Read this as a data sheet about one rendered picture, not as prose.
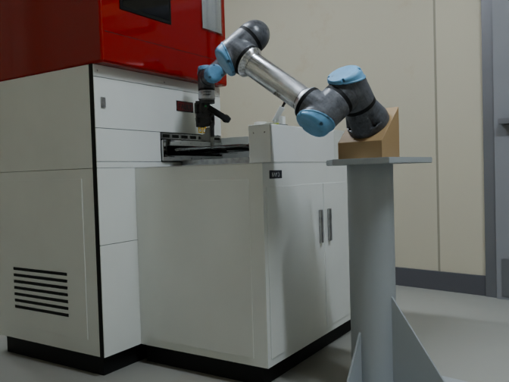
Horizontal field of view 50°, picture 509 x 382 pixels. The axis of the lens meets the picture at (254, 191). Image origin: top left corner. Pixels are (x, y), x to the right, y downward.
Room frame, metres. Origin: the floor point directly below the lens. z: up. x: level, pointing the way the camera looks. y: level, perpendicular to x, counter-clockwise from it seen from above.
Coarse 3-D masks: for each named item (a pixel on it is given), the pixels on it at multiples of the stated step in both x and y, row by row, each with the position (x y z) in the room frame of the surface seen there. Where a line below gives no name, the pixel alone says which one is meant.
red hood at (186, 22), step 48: (0, 0) 2.43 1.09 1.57; (48, 0) 2.25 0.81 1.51; (96, 0) 2.10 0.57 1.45; (144, 0) 2.29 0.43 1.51; (192, 0) 2.56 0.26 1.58; (0, 48) 2.44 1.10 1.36; (48, 48) 2.26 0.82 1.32; (96, 48) 2.10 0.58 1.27; (144, 48) 2.28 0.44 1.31; (192, 48) 2.55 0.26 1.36
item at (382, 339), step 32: (352, 160) 1.81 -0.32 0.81; (384, 160) 1.73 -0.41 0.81; (416, 160) 1.86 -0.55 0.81; (352, 192) 1.91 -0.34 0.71; (384, 192) 1.87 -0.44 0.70; (352, 224) 1.91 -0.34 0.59; (384, 224) 1.87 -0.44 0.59; (352, 256) 1.91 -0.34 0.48; (384, 256) 1.87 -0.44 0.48; (352, 288) 1.92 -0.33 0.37; (384, 288) 1.87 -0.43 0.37; (352, 320) 1.92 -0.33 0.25; (384, 320) 1.87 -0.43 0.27; (352, 352) 1.93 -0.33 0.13; (384, 352) 1.87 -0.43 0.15; (416, 352) 1.82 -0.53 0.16
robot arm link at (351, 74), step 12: (336, 72) 1.85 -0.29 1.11; (348, 72) 1.81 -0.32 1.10; (360, 72) 1.80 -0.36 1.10; (336, 84) 1.80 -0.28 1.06; (348, 84) 1.79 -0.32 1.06; (360, 84) 1.80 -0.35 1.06; (348, 96) 1.79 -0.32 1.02; (360, 96) 1.82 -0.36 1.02; (372, 96) 1.85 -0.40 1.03; (360, 108) 1.84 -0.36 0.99
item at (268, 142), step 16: (256, 128) 2.03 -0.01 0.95; (272, 128) 2.01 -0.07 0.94; (288, 128) 2.11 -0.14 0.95; (256, 144) 2.03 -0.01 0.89; (272, 144) 2.01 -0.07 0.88; (288, 144) 2.11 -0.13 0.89; (304, 144) 2.22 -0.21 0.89; (320, 144) 2.34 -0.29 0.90; (256, 160) 2.03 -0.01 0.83; (272, 160) 2.00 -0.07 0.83; (288, 160) 2.10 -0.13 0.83; (304, 160) 2.22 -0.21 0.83; (320, 160) 2.34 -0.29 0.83
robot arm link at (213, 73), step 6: (216, 60) 2.38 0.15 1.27; (210, 66) 2.33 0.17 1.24; (216, 66) 2.33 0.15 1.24; (204, 72) 2.36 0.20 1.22; (210, 72) 2.32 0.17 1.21; (216, 72) 2.33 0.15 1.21; (222, 72) 2.34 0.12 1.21; (204, 78) 2.38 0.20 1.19; (210, 78) 2.33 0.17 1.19; (216, 78) 2.33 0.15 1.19; (210, 84) 2.41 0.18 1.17
